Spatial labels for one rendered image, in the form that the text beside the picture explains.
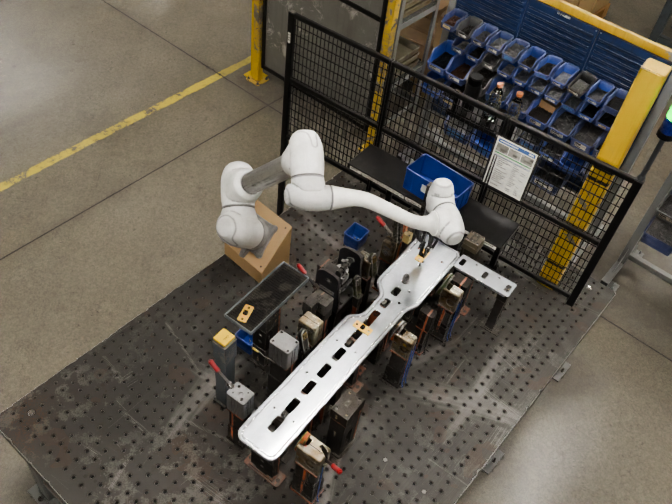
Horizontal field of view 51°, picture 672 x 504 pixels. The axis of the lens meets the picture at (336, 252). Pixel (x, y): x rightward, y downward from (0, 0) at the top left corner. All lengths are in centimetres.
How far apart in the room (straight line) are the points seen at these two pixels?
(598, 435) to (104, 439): 262
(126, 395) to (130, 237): 173
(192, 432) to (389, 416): 84
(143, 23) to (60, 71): 96
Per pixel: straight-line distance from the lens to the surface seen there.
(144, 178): 510
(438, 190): 291
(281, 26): 556
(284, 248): 345
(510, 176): 347
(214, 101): 577
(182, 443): 305
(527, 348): 354
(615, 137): 322
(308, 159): 278
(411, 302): 314
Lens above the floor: 342
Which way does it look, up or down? 48 degrees down
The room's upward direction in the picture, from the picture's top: 9 degrees clockwise
